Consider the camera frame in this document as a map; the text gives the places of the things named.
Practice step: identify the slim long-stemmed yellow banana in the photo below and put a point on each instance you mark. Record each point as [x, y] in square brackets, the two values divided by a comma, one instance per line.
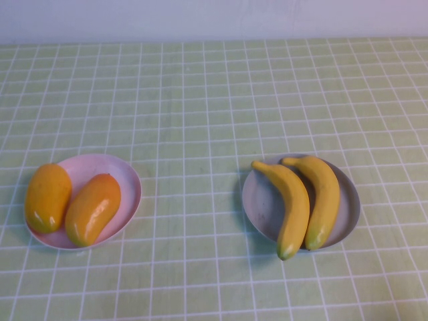
[294, 214]

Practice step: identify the thick short-stemmed yellow banana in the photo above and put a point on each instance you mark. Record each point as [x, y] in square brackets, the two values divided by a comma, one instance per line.
[326, 200]

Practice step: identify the orange-blushed yellow mango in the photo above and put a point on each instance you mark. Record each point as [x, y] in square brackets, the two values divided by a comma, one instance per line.
[92, 210]

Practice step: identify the plain yellow mango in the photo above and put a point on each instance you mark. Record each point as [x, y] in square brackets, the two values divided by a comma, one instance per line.
[48, 197]

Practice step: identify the blue-grey round plate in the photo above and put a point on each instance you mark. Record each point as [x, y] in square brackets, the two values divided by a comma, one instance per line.
[261, 204]

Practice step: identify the pink round plate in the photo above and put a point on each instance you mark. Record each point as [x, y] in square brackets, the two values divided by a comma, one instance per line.
[87, 165]

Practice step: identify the green white checked tablecloth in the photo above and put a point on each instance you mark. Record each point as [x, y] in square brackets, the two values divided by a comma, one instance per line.
[200, 100]

